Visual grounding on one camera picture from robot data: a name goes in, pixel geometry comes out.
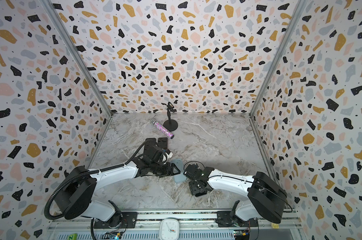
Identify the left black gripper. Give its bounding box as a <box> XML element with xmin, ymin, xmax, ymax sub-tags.
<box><xmin>150</xmin><ymin>162</ymin><xmax>181</xmax><ymax>178</ymax></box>

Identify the light blue phone case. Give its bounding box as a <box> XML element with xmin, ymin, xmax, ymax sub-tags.
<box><xmin>171</xmin><ymin>159</ymin><xmax>187</xmax><ymax>184</ymax></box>

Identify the black phone case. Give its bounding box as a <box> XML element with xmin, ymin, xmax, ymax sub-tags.
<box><xmin>145</xmin><ymin>138</ymin><xmax>157</xmax><ymax>147</ymax></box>
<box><xmin>157</xmin><ymin>137</ymin><xmax>168</xmax><ymax>150</ymax></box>

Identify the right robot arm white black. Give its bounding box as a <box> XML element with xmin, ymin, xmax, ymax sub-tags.
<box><xmin>184</xmin><ymin>164</ymin><xmax>287</xmax><ymax>227</ymax></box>

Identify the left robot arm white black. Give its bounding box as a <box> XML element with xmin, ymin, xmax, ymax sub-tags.
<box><xmin>44</xmin><ymin>140</ymin><xmax>181</xmax><ymax>227</ymax></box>

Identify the black phone stand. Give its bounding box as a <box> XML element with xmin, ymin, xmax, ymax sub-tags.
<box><xmin>163</xmin><ymin>102</ymin><xmax>178</xmax><ymax>132</ymax></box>

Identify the purple glitter tube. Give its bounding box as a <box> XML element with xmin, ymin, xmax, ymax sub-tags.
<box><xmin>151</xmin><ymin>121</ymin><xmax>174</xmax><ymax>139</ymax></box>

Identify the white square clock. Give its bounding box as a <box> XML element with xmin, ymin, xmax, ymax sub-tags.
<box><xmin>159</xmin><ymin>219</ymin><xmax>180</xmax><ymax>240</ymax></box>

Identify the right circuit board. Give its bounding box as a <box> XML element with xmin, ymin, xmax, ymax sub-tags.
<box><xmin>234</xmin><ymin>230</ymin><xmax>250</xmax><ymax>240</ymax></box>

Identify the circuit board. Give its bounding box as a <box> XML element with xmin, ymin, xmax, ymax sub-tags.
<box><xmin>234</xmin><ymin>230</ymin><xmax>250</xmax><ymax>240</ymax></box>
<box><xmin>105</xmin><ymin>231</ymin><xmax>123</xmax><ymax>240</ymax></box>

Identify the yellow sticker tag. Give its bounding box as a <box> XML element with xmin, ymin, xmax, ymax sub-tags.
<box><xmin>271</xmin><ymin>223</ymin><xmax>280</xmax><ymax>229</ymax></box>

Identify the left circuit board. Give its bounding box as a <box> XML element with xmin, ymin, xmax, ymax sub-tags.
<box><xmin>105</xmin><ymin>231</ymin><xmax>123</xmax><ymax>240</ymax></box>

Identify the green label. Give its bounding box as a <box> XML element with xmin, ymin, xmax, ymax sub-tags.
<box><xmin>66</xmin><ymin>234</ymin><xmax>78</xmax><ymax>240</ymax></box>

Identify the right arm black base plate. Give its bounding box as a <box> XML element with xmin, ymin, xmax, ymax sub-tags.
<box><xmin>216</xmin><ymin>211</ymin><xmax>258</xmax><ymax>228</ymax></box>

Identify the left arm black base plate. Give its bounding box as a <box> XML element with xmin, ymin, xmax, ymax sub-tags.
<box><xmin>93</xmin><ymin>212</ymin><xmax>138</xmax><ymax>230</ymax></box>

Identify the black corrugated cable conduit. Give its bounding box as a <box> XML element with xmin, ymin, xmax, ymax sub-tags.
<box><xmin>44</xmin><ymin>139</ymin><xmax>151</xmax><ymax>221</ymax></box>

